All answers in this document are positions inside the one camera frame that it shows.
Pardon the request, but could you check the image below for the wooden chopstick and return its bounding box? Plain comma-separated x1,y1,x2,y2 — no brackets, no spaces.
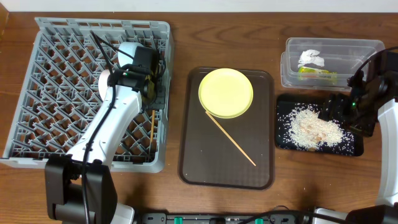
205,111,257,167
150,110,155,145

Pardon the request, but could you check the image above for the pink white bowl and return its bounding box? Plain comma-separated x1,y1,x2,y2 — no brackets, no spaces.
98,70,110,101

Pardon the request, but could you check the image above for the pile of rice scraps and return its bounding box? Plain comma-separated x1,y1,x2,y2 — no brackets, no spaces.
276,104,355,155

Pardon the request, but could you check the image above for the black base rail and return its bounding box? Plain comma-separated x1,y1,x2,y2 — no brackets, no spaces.
136,213,312,224

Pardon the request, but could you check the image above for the brown serving tray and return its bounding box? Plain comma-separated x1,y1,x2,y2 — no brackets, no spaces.
178,67,275,190

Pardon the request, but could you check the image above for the grey dishwasher rack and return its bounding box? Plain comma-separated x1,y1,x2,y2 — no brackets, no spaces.
1,17,174,173

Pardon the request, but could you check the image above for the yellow plate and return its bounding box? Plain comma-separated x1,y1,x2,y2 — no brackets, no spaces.
198,68,254,119

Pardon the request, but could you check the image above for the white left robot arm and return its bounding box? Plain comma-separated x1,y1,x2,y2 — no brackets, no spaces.
44,46,160,223

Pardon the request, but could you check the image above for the white napkin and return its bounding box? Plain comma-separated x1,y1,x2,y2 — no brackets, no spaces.
298,49,325,68

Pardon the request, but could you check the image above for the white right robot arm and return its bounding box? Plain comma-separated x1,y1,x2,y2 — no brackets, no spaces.
317,47,397,223

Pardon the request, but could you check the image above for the green yellow snack wrapper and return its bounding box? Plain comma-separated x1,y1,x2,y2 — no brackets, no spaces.
298,66,337,85

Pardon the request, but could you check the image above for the black plastic tray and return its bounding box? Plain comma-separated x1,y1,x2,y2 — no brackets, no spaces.
275,93,364,157

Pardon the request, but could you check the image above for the clear plastic bin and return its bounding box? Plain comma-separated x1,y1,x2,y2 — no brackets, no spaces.
280,37,385,91

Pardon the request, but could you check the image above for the light blue bowl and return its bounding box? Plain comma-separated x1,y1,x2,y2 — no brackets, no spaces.
118,42,143,67

